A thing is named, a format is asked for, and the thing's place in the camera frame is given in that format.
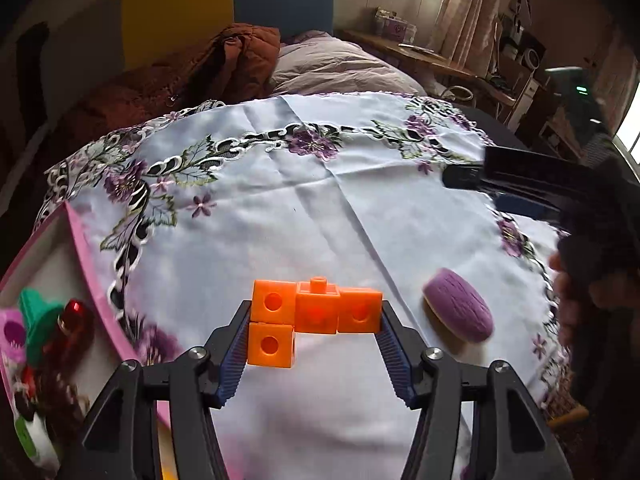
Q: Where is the cluttered white shelf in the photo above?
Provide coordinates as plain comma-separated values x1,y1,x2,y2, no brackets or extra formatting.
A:
492,0,561,131

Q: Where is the wooden side desk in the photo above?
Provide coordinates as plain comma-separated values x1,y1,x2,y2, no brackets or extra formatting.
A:
342,29,518,108

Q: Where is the pink shallow tray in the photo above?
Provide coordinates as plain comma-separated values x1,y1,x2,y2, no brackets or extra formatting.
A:
0,201,176,480

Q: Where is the rust brown jacket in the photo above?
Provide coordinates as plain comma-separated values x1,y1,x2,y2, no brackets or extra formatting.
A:
65,24,282,141

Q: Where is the green cone toy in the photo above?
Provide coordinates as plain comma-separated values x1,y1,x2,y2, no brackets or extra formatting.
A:
19,287,66,366

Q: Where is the person's right hand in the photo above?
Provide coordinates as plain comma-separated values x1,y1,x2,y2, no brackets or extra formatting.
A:
549,252,640,347

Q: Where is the orange block toy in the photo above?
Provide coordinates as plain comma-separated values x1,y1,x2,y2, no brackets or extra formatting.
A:
246,276,385,369

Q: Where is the pale pink quilt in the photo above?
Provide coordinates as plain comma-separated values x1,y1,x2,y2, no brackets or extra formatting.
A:
267,30,428,98

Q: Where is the embroidered white tablecloth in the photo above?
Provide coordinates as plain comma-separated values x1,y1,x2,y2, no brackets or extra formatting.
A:
35,91,576,480

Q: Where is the magenta ring toy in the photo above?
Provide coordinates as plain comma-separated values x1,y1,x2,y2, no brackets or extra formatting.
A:
0,309,28,363

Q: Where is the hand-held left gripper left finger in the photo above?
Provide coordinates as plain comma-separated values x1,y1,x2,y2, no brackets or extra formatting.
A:
57,301,253,480

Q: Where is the purple oval brush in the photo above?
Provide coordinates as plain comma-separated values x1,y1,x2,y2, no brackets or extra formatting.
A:
422,268,495,345

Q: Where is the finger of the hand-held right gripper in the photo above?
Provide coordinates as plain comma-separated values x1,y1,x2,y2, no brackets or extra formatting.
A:
442,165,566,221
484,146,600,199

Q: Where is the shiny red toy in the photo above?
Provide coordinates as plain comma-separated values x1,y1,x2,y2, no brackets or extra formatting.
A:
56,299,96,351

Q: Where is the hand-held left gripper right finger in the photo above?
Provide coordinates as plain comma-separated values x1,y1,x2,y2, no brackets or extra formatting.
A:
376,300,573,480

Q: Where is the white curved metal frame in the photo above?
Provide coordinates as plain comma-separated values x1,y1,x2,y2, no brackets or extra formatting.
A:
440,85,475,105

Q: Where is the beige curtain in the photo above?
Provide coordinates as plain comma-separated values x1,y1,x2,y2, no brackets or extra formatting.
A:
432,0,506,68

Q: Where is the black cylinder with clear cap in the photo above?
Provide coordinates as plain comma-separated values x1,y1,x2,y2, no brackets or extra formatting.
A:
11,385,40,421

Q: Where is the purple patterned box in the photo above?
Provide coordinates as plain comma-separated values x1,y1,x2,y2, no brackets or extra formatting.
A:
374,7,418,43

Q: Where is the grey yellow blue headboard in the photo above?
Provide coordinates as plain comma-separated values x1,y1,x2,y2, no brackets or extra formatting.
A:
40,0,335,86

